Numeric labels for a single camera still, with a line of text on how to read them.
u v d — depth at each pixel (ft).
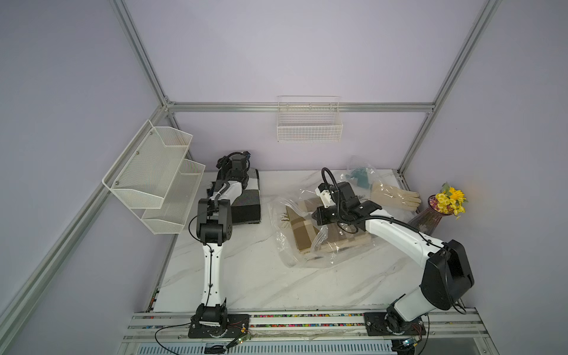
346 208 2.13
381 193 3.53
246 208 3.31
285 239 2.98
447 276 1.44
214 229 2.09
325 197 2.54
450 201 2.51
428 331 2.34
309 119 3.14
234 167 2.85
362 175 3.66
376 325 2.40
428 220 2.80
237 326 2.40
